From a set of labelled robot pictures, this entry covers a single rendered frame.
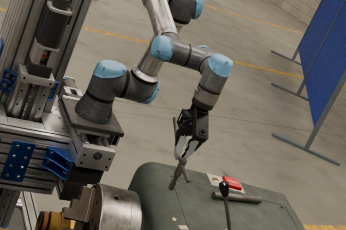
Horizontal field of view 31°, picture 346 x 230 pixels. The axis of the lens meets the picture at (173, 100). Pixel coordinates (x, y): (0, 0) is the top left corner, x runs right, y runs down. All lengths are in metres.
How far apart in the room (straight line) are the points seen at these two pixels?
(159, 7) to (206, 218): 0.71
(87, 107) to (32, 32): 0.36
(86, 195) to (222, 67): 0.57
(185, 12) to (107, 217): 0.85
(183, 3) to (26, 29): 0.62
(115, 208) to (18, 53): 0.89
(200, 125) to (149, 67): 0.57
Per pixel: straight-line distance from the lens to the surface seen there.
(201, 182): 2.13
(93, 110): 2.43
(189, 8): 2.27
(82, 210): 1.93
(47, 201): 4.05
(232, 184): 2.20
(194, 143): 1.97
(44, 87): 2.46
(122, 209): 1.84
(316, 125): 6.80
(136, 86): 2.42
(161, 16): 2.04
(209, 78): 1.88
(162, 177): 2.05
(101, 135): 2.46
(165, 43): 1.89
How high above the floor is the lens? 2.16
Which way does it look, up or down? 19 degrees down
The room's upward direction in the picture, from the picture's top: 24 degrees clockwise
